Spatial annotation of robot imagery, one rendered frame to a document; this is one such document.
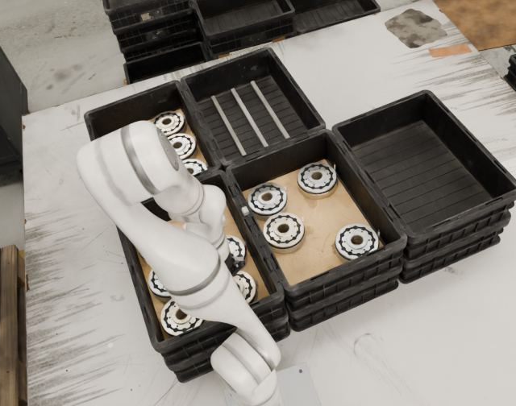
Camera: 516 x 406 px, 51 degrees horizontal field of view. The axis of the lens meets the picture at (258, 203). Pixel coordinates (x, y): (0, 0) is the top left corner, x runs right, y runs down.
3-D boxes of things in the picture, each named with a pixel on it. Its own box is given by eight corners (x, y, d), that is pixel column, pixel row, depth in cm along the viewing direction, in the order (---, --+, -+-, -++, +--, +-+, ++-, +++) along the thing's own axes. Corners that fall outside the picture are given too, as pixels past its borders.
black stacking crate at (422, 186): (513, 220, 132) (525, 192, 123) (406, 267, 128) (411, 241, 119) (422, 119, 156) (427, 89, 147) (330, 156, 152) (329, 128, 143)
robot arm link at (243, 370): (237, 393, 84) (251, 420, 98) (279, 350, 87) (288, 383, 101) (198, 354, 88) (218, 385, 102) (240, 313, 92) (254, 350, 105)
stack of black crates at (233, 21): (283, 55, 286) (275, -24, 250) (301, 90, 267) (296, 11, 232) (210, 76, 283) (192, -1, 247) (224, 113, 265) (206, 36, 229)
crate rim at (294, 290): (409, 246, 121) (410, 240, 119) (287, 299, 117) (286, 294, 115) (328, 132, 144) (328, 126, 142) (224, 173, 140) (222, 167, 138)
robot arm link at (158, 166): (199, 157, 89) (153, 178, 89) (144, 102, 63) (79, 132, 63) (220, 208, 87) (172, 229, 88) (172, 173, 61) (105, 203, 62)
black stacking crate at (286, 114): (328, 156, 152) (327, 127, 143) (230, 195, 148) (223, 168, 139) (273, 76, 176) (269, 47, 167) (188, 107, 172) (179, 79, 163)
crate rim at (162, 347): (287, 299, 117) (286, 294, 115) (156, 356, 113) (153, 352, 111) (224, 173, 140) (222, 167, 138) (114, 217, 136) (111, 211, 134)
